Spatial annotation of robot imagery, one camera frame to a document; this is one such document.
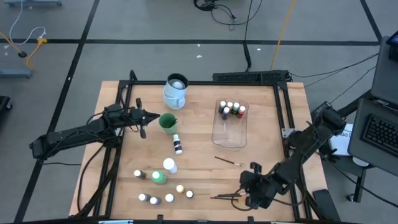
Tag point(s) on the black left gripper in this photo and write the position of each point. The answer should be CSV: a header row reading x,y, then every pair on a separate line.
x,y
140,117

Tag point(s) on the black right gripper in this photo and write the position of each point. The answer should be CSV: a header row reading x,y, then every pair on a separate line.
x,y
258,186

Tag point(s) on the thin brush copper ferrule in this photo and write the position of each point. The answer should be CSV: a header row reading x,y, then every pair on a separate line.
x,y
171,125

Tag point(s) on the thin paintbrush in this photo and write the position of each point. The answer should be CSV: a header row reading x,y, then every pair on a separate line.
x,y
227,160

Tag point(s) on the small brown paint bottle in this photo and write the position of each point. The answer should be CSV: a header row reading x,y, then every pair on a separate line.
x,y
139,173

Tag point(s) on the Lamp Black paint bottle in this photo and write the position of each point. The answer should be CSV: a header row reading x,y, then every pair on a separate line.
x,y
189,194

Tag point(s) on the small dark paint bottle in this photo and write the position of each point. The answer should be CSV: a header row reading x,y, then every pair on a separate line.
x,y
222,103

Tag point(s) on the small blue paint bottle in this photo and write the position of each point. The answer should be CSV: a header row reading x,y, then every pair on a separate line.
x,y
226,109

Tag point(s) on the small yellow paint bottle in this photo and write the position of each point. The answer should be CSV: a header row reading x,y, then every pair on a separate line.
x,y
180,188

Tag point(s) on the small orange paint bottle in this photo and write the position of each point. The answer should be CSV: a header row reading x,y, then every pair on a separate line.
x,y
229,104

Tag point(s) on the small purple paint bottle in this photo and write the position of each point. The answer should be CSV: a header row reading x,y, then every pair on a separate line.
x,y
154,200

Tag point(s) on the small green paint bottle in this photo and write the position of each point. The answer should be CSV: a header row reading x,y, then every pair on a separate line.
x,y
236,105

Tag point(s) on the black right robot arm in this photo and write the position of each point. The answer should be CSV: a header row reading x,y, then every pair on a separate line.
x,y
311,140

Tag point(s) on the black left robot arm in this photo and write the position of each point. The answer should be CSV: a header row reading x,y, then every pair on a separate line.
x,y
77,133

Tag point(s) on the large white paint bottle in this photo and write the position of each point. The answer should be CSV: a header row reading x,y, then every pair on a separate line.
x,y
168,163

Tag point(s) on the large green paint bottle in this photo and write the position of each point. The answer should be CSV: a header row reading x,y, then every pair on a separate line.
x,y
158,177

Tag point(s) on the small grey-brown paint bottle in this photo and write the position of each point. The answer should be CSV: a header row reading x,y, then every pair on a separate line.
x,y
143,197

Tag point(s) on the green plastic cup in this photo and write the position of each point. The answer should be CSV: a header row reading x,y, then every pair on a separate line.
x,y
164,119

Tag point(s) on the tilted white cup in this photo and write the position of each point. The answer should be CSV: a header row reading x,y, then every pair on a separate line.
x,y
174,93

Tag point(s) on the clear plastic storage bin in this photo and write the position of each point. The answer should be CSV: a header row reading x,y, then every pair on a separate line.
x,y
230,133

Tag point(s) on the black flat pedal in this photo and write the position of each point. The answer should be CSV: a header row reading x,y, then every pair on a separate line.
x,y
325,202

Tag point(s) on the white printed paper box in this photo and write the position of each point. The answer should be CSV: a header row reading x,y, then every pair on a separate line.
x,y
342,143

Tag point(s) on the black slotted controller box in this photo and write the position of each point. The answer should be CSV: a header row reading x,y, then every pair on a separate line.
x,y
248,76

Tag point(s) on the open laptop black keyboard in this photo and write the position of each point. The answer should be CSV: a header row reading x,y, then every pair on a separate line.
x,y
379,133

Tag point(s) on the grey cart base bar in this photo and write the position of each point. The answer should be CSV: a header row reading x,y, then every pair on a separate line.
x,y
15,73
31,3

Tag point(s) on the black floor disc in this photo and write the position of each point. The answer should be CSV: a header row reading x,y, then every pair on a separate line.
x,y
21,54

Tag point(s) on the grey closed laptop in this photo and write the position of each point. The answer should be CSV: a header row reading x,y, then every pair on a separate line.
x,y
384,77

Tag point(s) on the black aluminium table frame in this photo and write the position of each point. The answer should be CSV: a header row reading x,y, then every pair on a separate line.
x,y
199,83

